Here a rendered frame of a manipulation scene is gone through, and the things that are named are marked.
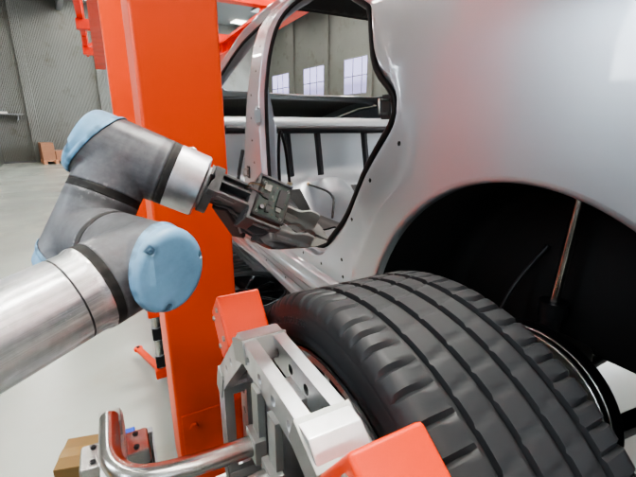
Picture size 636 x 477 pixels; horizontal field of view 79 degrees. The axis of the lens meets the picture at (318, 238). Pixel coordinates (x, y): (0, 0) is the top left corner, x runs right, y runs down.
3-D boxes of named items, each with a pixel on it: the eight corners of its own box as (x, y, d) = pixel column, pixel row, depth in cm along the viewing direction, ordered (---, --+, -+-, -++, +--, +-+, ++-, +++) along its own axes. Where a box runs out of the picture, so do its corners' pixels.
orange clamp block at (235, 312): (273, 336, 64) (258, 287, 68) (226, 348, 61) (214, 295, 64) (264, 347, 70) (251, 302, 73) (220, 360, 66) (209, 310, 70)
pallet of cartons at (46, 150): (68, 161, 1718) (65, 141, 1695) (70, 163, 1605) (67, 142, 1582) (41, 162, 1663) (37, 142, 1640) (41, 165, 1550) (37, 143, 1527)
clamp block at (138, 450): (154, 475, 58) (150, 446, 56) (83, 502, 54) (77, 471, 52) (150, 450, 62) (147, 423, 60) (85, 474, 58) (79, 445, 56)
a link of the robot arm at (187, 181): (158, 211, 57) (181, 155, 60) (190, 223, 59) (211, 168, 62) (162, 193, 49) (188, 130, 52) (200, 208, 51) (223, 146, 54)
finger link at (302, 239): (335, 253, 59) (280, 232, 56) (318, 258, 65) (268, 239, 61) (340, 235, 60) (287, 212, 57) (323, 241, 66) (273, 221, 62)
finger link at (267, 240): (293, 256, 61) (241, 236, 58) (291, 256, 63) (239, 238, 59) (302, 228, 63) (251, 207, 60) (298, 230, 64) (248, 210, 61)
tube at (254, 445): (269, 464, 50) (266, 395, 47) (100, 535, 41) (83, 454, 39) (231, 387, 65) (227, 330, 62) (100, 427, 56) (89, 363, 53)
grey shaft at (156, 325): (169, 379, 216) (159, 296, 202) (158, 381, 214) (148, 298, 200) (167, 370, 224) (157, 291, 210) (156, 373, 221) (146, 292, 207)
